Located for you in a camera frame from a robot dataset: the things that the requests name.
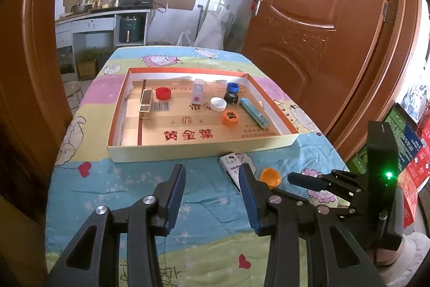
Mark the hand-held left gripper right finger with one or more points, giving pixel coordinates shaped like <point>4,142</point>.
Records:
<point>248,203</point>

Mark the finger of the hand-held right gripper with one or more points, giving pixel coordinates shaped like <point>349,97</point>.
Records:
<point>305,181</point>
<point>352,210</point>

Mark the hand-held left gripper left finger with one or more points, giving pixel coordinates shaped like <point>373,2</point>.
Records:
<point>175,196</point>

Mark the plain orange bottle cap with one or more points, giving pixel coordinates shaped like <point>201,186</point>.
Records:
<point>270,176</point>

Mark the white cartoon printed box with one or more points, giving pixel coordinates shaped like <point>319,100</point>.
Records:
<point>231,166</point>

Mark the shallow cardboard tray box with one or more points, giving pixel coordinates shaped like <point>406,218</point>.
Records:
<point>188,135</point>

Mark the teal long box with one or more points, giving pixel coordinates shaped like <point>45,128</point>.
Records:
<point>254,112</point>

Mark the orange cap with dark print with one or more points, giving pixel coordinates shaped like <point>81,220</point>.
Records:
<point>229,118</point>

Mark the shiny mirror box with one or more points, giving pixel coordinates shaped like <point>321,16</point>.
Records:
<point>146,100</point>

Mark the white bottle cap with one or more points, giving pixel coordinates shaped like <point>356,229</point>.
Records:
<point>218,104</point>

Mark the red bottle cap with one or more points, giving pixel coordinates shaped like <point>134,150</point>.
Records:
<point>163,92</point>

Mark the black bottle cap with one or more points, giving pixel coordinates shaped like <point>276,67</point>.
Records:
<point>231,98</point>

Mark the clear floral tube box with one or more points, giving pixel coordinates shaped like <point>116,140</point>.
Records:
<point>198,92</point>

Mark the blue bottle cap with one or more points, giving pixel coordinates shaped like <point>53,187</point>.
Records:
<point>232,87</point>

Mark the person's right forearm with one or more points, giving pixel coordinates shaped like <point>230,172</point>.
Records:
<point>413,250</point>

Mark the green and blue carton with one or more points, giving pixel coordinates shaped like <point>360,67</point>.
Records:
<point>403,132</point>

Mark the red carton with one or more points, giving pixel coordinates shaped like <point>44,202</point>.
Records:
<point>420,169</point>

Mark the cartoon sheep printed blanket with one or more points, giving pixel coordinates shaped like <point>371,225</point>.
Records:
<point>117,186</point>

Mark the brown wooden door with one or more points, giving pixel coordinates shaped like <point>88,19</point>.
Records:
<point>302,38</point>

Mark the metal door hinge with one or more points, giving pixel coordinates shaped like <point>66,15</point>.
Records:
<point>388,13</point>

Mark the round stool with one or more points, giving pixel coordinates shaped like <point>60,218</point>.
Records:
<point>72,92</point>

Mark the wooden planter with grass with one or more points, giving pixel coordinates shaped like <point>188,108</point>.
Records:
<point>90,63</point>

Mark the clear plastic bag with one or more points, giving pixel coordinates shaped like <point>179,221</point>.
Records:
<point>184,39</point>

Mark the large white sack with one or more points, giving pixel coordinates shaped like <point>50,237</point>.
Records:
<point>211,28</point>

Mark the dark green air fryer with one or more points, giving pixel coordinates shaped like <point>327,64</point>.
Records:
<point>130,29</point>

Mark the white kitchen counter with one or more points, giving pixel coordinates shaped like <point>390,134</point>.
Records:
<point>94,24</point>

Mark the black gas stove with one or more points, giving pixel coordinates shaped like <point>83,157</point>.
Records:
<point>137,2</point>

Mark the metal kettle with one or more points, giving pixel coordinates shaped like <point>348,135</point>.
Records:
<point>116,1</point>

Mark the metal bowl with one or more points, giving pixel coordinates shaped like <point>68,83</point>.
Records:
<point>82,8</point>

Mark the wooden door frame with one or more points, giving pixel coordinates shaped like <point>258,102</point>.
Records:
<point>37,38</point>

